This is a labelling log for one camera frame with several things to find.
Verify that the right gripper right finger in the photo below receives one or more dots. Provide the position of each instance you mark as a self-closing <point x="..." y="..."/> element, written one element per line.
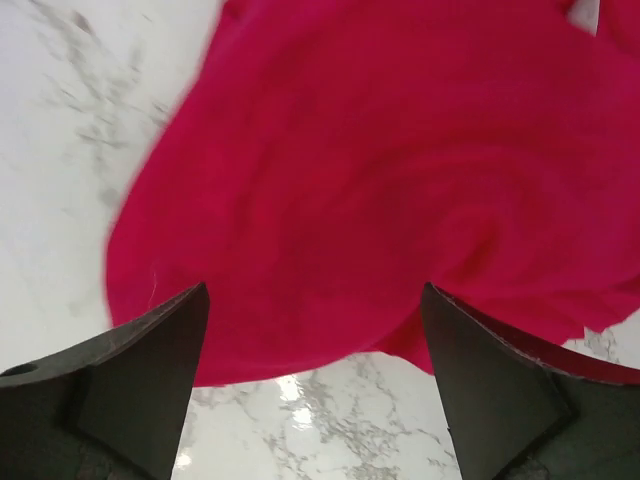
<point x="519" y="407"/>

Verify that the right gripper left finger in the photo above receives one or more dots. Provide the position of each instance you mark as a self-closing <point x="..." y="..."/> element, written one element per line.
<point x="111" y="407"/>

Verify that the crimson t shirt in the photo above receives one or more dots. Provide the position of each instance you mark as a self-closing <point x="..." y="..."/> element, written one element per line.
<point x="334" y="157"/>

